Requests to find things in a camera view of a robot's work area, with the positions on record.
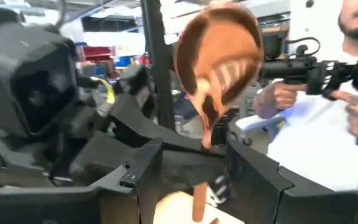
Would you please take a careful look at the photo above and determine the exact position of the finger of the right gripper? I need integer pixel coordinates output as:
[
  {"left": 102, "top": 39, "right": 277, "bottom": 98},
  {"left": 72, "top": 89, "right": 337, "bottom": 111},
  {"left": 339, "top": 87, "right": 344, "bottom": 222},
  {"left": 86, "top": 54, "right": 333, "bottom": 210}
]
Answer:
[
  {"left": 69, "top": 131, "right": 230, "bottom": 196},
  {"left": 109, "top": 94, "right": 229, "bottom": 156}
]

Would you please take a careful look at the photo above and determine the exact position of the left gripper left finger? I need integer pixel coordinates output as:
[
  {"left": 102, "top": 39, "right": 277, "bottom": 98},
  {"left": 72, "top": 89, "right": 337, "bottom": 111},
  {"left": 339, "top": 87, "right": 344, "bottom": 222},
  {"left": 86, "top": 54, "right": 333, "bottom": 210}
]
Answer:
[{"left": 88, "top": 138, "right": 165, "bottom": 202}]

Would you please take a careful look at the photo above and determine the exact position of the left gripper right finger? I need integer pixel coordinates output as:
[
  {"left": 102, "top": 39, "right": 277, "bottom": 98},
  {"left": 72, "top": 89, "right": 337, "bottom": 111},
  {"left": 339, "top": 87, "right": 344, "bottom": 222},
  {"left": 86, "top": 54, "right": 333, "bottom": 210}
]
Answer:
[{"left": 226, "top": 139, "right": 295, "bottom": 224}]

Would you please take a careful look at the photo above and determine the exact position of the copper spoon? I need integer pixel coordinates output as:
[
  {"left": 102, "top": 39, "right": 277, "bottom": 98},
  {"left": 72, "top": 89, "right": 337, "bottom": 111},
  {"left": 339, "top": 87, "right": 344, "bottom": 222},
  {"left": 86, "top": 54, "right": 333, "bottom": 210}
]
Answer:
[{"left": 173, "top": 4, "right": 264, "bottom": 223}]

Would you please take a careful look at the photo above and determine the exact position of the white round plate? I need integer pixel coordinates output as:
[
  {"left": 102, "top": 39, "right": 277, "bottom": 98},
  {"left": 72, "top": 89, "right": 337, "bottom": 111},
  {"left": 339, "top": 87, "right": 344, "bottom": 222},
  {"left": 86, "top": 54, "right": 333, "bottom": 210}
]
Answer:
[{"left": 152, "top": 190, "right": 246, "bottom": 224}]

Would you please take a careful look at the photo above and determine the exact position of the person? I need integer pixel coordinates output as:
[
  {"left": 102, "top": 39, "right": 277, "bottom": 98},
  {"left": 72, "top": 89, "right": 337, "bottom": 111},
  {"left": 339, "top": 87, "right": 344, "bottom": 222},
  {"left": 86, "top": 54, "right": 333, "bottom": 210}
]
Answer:
[{"left": 253, "top": 0, "right": 358, "bottom": 192}]

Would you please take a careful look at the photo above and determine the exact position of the red storage bin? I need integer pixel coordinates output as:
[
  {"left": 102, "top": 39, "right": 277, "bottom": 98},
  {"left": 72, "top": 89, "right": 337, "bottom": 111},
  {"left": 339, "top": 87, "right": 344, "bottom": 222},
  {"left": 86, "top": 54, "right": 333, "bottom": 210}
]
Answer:
[{"left": 82, "top": 45, "right": 115, "bottom": 63}]

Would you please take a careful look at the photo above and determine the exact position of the yellow cable tag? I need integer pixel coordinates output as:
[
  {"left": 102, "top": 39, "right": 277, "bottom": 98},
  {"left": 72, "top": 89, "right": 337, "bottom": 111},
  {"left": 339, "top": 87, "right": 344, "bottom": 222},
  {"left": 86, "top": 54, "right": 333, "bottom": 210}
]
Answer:
[{"left": 90, "top": 77, "right": 116, "bottom": 105}]

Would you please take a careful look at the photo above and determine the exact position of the black leader arm handle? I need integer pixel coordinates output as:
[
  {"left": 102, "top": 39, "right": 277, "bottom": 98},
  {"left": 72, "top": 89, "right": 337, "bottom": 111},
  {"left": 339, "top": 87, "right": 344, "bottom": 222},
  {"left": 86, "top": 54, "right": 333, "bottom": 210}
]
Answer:
[{"left": 259, "top": 36, "right": 358, "bottom": 100}]

